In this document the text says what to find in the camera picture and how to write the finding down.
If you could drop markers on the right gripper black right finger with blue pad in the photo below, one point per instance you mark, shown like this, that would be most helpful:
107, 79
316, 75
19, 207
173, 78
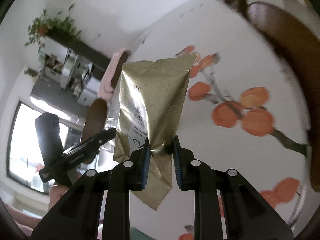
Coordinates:
227, 206

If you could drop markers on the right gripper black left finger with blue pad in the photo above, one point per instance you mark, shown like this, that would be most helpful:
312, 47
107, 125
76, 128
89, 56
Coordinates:
76, 215

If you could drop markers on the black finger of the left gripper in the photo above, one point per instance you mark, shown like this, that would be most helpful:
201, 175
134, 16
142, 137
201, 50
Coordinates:
79, 153

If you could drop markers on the gold foil pouch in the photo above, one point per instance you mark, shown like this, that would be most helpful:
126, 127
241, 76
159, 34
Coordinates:
151, 98

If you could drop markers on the bright window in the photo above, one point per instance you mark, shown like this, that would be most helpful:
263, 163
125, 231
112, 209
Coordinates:
24, 159

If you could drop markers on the grey cluttered shelf cabinet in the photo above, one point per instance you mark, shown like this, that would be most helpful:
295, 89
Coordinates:
75, 66

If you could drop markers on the pink cushion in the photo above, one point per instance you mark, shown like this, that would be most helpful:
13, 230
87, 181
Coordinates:
112, 74

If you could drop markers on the green potted plant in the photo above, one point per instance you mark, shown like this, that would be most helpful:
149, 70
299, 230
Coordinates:
43, 25

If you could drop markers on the floral white tablecloth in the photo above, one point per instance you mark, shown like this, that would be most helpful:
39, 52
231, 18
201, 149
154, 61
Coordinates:
244, 109

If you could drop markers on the brown wooden chair near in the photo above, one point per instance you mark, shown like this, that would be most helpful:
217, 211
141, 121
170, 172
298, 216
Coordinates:
300, 48

